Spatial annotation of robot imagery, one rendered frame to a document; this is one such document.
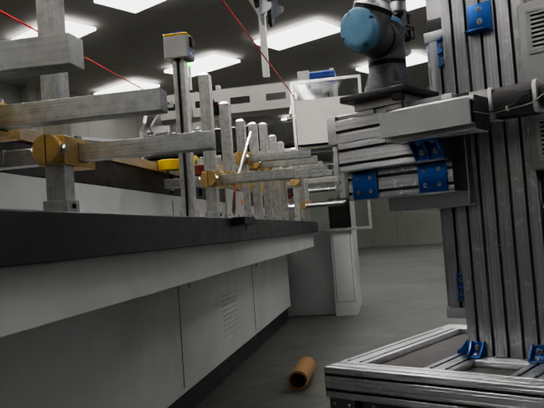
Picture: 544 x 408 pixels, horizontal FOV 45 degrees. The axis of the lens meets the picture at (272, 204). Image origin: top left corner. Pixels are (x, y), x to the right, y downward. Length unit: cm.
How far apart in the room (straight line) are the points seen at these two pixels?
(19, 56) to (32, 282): 49
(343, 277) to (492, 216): 291
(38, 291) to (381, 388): 113
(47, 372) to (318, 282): 365
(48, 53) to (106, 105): 26
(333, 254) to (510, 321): 292
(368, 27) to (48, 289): 118
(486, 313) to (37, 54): 166
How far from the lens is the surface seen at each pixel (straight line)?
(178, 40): 192
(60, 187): 117
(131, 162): 201
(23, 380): 147
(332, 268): 499
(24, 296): 107
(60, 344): 159
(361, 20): 194
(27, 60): 69
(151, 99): 90
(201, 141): 113
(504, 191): 204
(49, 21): 123
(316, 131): 489
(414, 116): 182
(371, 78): 205
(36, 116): 96
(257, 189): 284
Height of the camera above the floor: 64
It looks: 3 degrees up
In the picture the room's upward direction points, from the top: 4 degrees counter-clockwise
